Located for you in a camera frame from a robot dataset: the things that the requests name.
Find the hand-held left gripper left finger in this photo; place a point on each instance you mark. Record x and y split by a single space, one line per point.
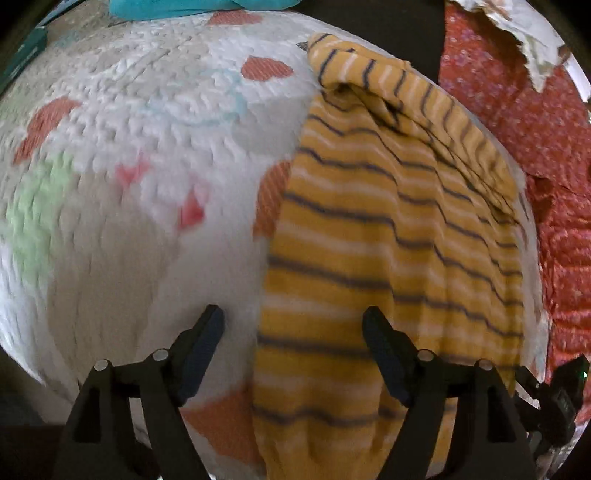
207 344

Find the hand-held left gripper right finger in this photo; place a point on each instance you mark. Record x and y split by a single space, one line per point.
382 346

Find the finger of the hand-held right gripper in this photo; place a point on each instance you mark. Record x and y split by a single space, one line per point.
526 381

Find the yellow striped small garment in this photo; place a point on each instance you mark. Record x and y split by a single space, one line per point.
369 258

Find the white quilted heart-print blanket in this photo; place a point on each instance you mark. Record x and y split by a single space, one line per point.
138 184

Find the red floral cloth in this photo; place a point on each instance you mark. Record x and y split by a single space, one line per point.
545 161

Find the teal cloth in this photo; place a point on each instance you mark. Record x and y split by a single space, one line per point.
194 7

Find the teal box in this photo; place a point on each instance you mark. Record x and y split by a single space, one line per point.
23 55

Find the white floral cloth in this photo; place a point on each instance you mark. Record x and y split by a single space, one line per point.
526 27

